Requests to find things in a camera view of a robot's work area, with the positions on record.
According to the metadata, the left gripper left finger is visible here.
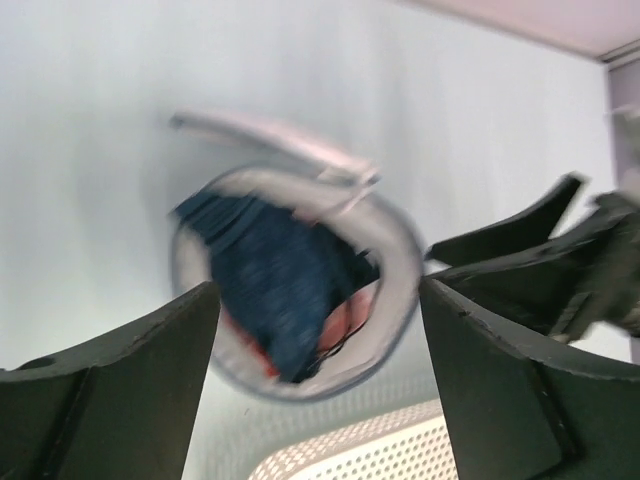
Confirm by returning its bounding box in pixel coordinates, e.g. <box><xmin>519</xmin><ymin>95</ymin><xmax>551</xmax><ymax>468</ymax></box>
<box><xmin>1</xmin><ymin>282</ymin><xmax>220</xmax><ymax>480</ymax></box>

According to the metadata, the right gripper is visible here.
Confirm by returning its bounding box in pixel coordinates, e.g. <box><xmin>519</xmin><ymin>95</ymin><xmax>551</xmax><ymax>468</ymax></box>
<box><xmin>425</xmin><ymin>173</ymin><xmax>639</xmax><ymax>344</ymax></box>

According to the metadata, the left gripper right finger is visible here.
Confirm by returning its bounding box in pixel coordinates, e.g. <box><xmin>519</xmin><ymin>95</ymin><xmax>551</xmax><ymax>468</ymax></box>
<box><xmin>420</xmin><ymin>278</ymin><xmax>639</xmax><ymax>480</ymax></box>

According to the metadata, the navy blue lace bra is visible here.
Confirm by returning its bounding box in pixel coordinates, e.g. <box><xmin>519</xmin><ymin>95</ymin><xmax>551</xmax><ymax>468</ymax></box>
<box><xmin>174</xmin><ymin>190</ymin><xmax>379</xmax><ymax>383</ymax></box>

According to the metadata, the white mesh laundry bag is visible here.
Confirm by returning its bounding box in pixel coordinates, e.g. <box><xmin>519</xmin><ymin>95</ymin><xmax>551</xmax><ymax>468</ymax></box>
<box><xmin>170</xmin><ymin>110</ymin><xmax>424</xmax><ymax>402</ymax></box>

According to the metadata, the white perforated plastic basket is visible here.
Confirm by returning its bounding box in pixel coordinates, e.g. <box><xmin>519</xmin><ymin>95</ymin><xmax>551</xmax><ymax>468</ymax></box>
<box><xmin>249</xmin><ymin>400</ymin><xmax>458</xmax><ymax>480</ymax></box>

